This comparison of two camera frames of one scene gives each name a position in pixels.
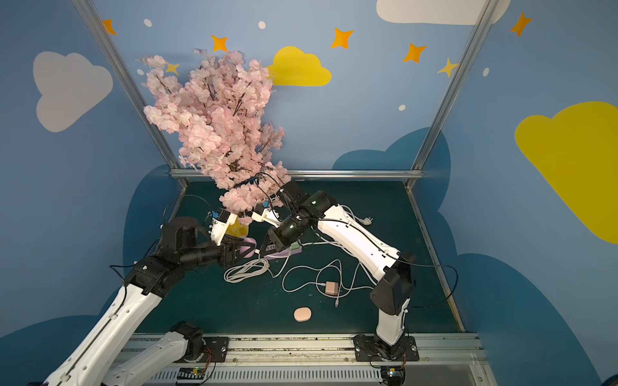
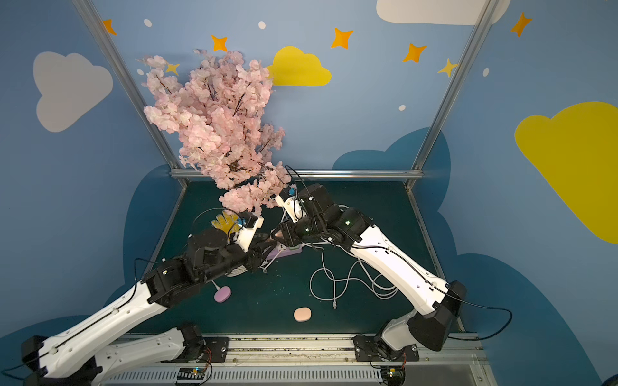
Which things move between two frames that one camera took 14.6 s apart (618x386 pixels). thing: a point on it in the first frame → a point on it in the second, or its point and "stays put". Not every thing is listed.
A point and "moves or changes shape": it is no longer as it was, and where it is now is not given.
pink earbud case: (302, 314) stays put
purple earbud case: (243, 248) moves or changes shape
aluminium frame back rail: (333, 174) stays put
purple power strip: (283, 254) stays put
